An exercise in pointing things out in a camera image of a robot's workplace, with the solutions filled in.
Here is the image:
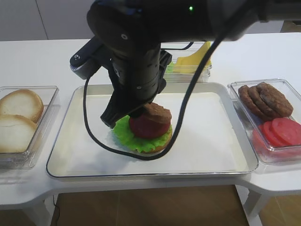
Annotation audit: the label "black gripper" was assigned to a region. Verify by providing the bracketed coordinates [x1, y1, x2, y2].
[101, 48, 172, 129]

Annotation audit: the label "brown meat patty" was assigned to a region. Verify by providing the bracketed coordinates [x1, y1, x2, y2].
[256, 82, 293, 117]
[248, 86, 275, 118]
[144, 102, 172, 124]
[238, 85, 266, 120]

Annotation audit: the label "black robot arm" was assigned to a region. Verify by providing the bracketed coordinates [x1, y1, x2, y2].
[87, 0, 301, 128]

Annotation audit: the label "green lettuce leaf on bun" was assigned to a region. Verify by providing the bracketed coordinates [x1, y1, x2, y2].
[113, 116, 161, 153]

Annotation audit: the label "green lettuce in bin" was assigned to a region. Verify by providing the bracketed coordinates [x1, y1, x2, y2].
[165, 62, 175, 73]

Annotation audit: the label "yellow cheese slices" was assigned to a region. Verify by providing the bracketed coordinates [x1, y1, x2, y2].
[169, 41, 211, 74]

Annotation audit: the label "clear bin lettuce and cheese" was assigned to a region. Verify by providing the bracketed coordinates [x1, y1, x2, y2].
[163, 41, 213, 83]

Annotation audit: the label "red tomato slice on burger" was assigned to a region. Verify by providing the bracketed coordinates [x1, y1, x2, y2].
[128, 116, 170, 139]

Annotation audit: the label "bottom burger bun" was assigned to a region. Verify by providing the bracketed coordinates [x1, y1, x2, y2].
[141, 125, 172, 154]

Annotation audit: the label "clear bin with buns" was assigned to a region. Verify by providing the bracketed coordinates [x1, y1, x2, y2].
[0, 86, 60, 169]

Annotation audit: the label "white rectangular serving tray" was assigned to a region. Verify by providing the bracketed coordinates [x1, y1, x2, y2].
[46, 82, 258, 178]

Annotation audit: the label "rear white bun half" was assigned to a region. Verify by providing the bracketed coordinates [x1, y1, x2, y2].
[0, 89, 44, 123]

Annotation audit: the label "white bun half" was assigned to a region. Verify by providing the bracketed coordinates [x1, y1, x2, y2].
[0, 115, 37, 153]
[0, 89, 44, 123]

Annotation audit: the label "front white bun half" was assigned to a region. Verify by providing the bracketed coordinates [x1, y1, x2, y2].
[0, 115, 37, 153]

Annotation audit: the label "rear red tomato slice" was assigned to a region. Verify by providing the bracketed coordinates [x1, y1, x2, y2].
[252, 129, 268, 154]

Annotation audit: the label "clear bin patties and tomatoes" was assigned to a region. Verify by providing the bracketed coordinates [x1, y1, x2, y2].
[228, 79, 301, 163]

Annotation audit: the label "middle red tomato slice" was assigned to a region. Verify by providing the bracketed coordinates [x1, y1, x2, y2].
[262, 121, 283, 147]

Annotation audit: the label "front red tomato slice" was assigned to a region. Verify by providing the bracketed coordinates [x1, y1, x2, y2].
[271, 118, 301, 145]

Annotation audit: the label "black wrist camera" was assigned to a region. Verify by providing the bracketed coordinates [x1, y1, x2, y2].
[70, 37, 111, 80]

